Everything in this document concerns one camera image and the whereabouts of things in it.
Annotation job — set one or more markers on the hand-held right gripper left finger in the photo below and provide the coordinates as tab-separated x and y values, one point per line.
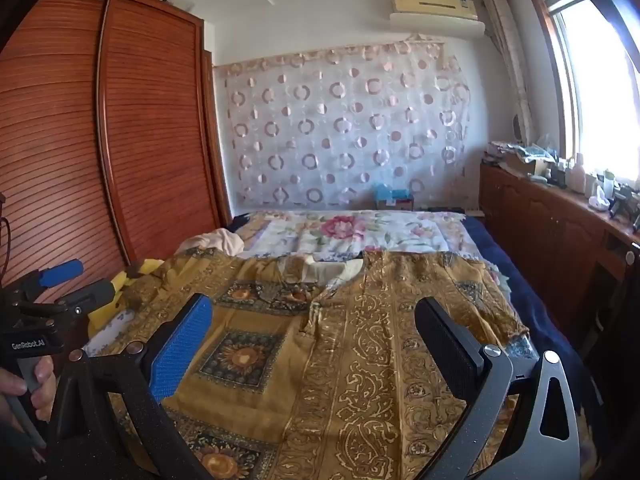
180	355

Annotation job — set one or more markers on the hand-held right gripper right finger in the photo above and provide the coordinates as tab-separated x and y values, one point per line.
445	355

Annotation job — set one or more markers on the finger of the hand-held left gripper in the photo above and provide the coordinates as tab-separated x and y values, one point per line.
90	294
60	273

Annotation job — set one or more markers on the golden patterned garment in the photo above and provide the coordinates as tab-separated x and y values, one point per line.
325	385

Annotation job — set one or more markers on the person's left hand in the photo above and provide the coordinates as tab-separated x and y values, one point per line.
44	390

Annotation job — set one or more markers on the yellow plush toy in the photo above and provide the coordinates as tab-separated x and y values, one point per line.
112	316

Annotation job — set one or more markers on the pale pink cloth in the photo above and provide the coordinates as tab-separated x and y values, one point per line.
220	242

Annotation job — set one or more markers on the floral quilt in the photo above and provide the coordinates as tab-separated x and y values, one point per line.
350	232

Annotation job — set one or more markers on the wooden side cabinet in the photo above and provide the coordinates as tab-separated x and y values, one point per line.
540	230

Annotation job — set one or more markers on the wooden slatted wardrobe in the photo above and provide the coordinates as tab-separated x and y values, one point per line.
150	135

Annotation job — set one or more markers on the blue tissue box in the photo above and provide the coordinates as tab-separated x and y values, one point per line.
395	195

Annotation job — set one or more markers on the pile of mixed clutter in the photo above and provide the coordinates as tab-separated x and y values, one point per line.
525	157

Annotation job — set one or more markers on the white plastic bottle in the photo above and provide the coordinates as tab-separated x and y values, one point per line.
577	175

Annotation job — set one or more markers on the black small stand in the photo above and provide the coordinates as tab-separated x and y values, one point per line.
622	205

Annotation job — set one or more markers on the dark oval object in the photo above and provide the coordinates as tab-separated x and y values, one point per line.
517	127

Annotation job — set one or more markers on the tied pale window curtain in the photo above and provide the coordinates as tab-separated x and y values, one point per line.
510	60

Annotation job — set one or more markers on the yellowed air conditioner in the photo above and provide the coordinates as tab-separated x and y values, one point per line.
430	5

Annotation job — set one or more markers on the sheer circle-patterned wall curtain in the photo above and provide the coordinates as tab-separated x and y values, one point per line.
350	135

